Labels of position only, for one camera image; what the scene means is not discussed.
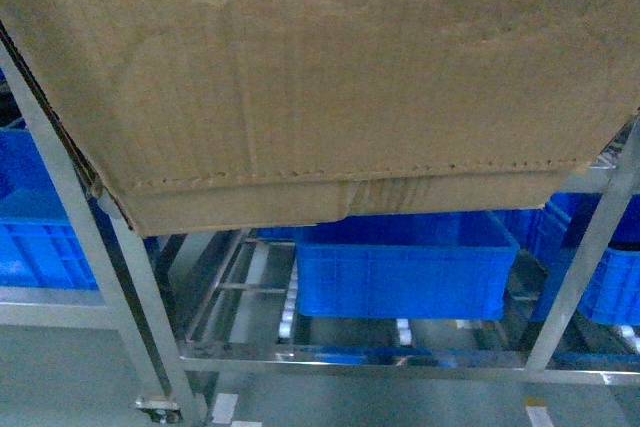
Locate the blue plastic crate centre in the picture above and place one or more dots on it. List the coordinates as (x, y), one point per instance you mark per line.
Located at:
(411, 266)

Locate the blue plastic crate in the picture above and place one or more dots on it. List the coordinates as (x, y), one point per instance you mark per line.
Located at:
(552, 235)
(411, 266)

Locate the blue crate far left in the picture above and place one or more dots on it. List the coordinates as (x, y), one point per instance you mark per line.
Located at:
(39, 247)

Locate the blue plastic crate right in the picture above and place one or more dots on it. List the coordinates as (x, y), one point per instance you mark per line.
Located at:
(552, 235)

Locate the brown cardboard box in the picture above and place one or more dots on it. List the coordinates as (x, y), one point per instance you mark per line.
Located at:
(196, 115)

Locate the stainless steel shelf rack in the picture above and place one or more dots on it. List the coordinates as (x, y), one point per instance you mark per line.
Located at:
(563, 350)

